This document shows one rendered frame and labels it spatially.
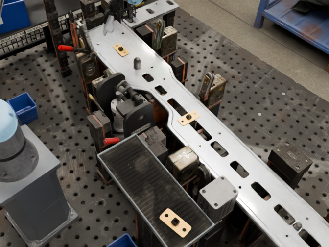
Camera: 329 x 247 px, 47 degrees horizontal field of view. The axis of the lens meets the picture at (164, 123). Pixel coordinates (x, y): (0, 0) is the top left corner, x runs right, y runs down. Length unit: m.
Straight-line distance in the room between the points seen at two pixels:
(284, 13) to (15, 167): 2.79
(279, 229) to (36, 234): 0.84
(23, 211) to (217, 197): 0.62
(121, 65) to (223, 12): 2.19
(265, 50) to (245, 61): 1.22
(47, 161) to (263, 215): 0.69
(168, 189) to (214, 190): 0.15
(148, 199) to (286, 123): 1.01
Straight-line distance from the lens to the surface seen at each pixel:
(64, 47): 1.51
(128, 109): 1.25
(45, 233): 1.52
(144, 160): 1.12
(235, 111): 1.88
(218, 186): 1.15
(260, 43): 3.42
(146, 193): 1.07
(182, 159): 1.23
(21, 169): 1.20
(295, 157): 1.38
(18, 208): 1.30
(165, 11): 1.91
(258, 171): 1.34
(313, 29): 3.43
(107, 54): 1.68
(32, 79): 2.06
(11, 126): 1.08
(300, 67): 3.29
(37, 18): 1.87
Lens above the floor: 2.11
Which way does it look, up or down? 52 degrees down
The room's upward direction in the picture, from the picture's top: 3 degrees clockwise
